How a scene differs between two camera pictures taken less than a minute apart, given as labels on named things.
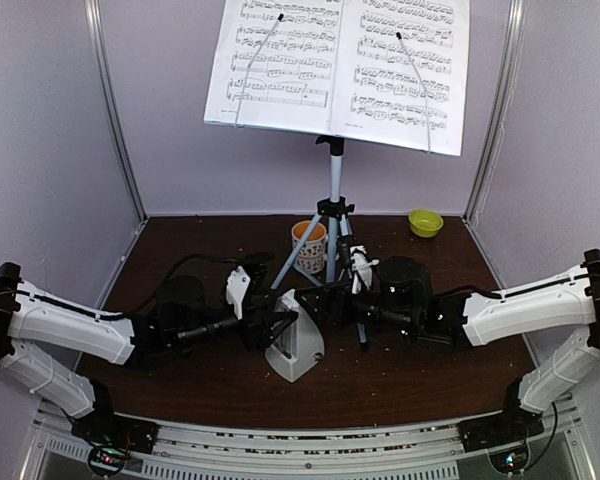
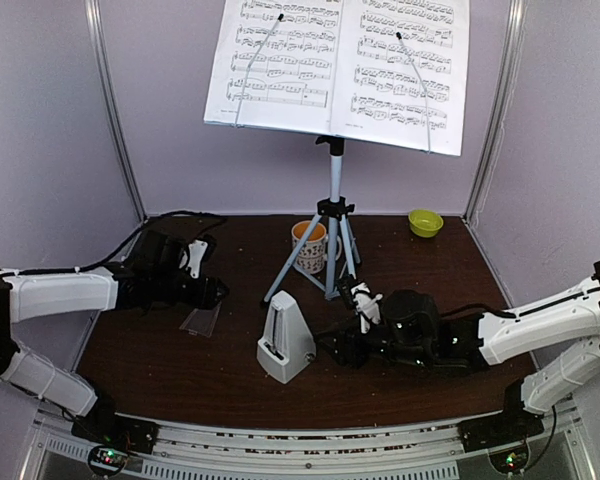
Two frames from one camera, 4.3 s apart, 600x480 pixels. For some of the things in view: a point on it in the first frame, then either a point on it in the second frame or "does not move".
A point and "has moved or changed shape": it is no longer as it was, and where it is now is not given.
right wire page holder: (398, 35) does not move
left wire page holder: (279, 19) does not move
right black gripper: (339, 293) -> (348, 343)
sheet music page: (400, 74) does not move
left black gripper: (260, 334) -> (206, 292)
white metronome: (300, 346) has moved or changed shape
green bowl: (425, 223) does not move
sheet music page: (275, 65) does not move
